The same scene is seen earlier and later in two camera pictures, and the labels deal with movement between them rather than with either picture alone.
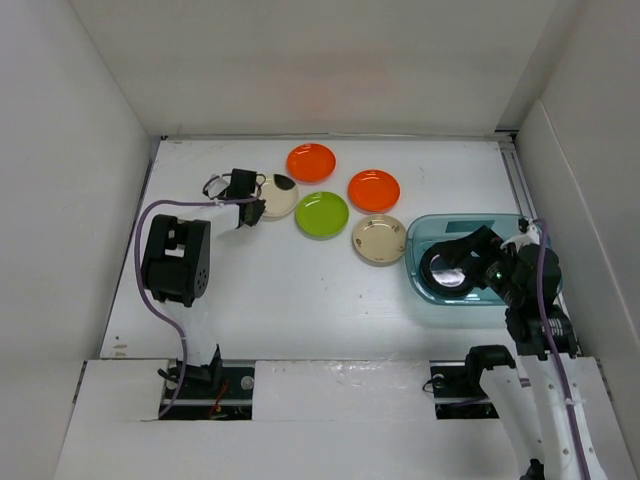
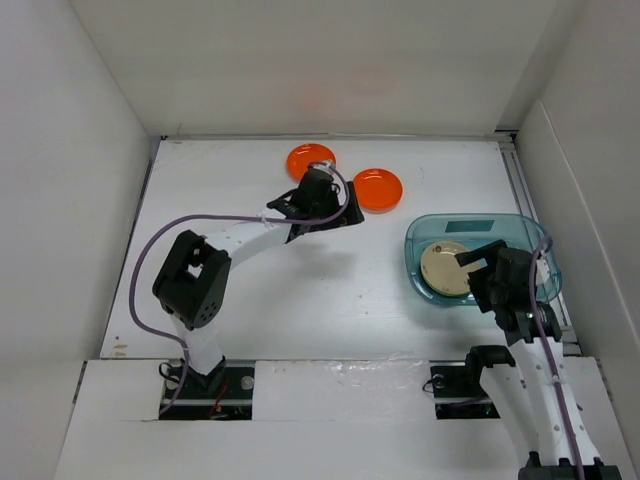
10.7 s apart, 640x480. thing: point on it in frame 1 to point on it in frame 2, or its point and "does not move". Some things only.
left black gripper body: [257, 210] to [330, 205]
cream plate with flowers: [379, 240] to [441, 270]
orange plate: [373, 191] does not move
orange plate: [311, 162] does not move
